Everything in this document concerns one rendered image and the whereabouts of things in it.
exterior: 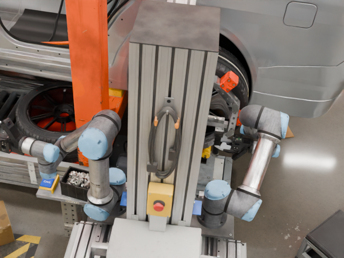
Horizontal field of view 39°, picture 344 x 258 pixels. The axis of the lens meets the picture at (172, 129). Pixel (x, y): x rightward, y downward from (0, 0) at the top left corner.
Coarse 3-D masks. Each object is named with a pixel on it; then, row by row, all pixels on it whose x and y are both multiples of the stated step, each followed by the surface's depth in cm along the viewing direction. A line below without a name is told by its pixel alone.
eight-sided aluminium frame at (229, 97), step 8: (216, 80) 273; (216, 88) 275; (224, 96) 279; (232, 96) 283; (232, 104) 282; (232, 112) 286; (232, 120) 290; (224, 128) 302; (232, 128) 294; (208, 136) 308; (208, 144) 307
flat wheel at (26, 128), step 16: (32, 96) 346; (48, 96) 351; (64, 96) 352; (16, 112) 333; (32, 112) 346; (48, 112) 365; (64, 112) 346; (32, 128) 322; (64, 128) 327; (64, 160) 329
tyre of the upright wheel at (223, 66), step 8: (224, 56) 287; (232, 56) 293; (224, 64) 281; (232, 64) 287; (240, 64) 295; (216, 72) 278; (224, 72) 278; (240, 80) 285; (248, 80) 305; (240, 88) 284; (248, 88) 301; (240, 96) 287; (240, 104) 291
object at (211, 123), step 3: (207, 120) 269; (210, 120) 269; (213, 120) 269; (207, 123) 269; (210, 123) 269; (213, 123) 269; (216, 123) 268; (219, 123) 268; (225, 123) 268; (216, 126) 270; (219, 126) 270; (222, 126) 269; (225, 126) 269
